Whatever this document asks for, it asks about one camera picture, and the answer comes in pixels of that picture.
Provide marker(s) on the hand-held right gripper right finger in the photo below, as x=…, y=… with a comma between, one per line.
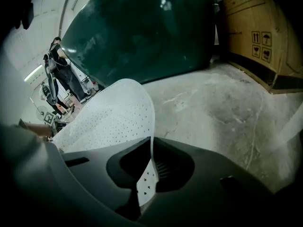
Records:
x=203, y=178

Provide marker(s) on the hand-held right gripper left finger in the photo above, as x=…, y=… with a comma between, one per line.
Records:
x=99, y=174

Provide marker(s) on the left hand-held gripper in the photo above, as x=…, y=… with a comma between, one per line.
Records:
x=49, y=117

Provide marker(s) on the white perforated bath mat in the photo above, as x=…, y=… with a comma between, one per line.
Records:
x=113, y=117

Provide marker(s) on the dark green bathtub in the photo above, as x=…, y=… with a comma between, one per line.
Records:
x=142, y=32

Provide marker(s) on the person's left forearm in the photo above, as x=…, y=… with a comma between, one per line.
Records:
x=38, y=128

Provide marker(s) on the white ceiling light tube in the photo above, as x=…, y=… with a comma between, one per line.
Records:
x=33, y=74

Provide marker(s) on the large brown cardboard box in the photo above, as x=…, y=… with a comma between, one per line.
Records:
x=260, y=20

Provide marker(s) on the grey wall pipe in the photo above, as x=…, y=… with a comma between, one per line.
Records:
x=64, y=11

